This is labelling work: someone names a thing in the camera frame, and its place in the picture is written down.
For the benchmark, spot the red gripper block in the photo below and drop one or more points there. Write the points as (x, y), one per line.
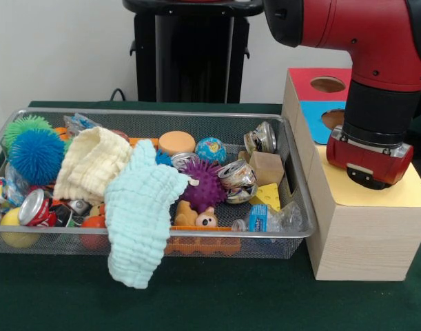
(368, 162)

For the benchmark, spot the crushed bottle with blue label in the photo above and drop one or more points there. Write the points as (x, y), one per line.
(265, 220)

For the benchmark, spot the printed silver drink can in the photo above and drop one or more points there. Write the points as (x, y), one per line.
(239, 179)

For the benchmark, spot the orange plush toy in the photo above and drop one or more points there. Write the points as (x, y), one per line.
(196, 217)

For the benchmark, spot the mint green waffle cloth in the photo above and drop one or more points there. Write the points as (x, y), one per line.
(138, 213)

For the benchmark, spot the blue spiky rubber ball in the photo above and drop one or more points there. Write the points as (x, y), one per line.
(36, 158)

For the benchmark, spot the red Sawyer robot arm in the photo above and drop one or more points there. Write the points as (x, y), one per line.
(368, 34)

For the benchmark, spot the wooden box with three holes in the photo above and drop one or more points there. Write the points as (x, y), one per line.
(361, 241)

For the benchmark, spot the crushed silver can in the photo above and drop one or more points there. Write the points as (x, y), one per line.
(262, 138)

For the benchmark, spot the blue globe print ball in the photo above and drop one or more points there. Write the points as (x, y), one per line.
(211, 150)

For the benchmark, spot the purple spiky monster toy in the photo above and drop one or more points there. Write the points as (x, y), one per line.
(205, 184)

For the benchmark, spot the tan foam disc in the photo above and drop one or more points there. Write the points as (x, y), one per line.
(176, 143)

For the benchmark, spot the dark green tablecloth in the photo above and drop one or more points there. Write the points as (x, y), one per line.
(231, 303)

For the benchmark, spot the cream waffle cloth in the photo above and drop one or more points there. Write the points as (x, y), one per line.
(89, 162)

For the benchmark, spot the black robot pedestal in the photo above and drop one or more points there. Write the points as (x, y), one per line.
(189, 51)

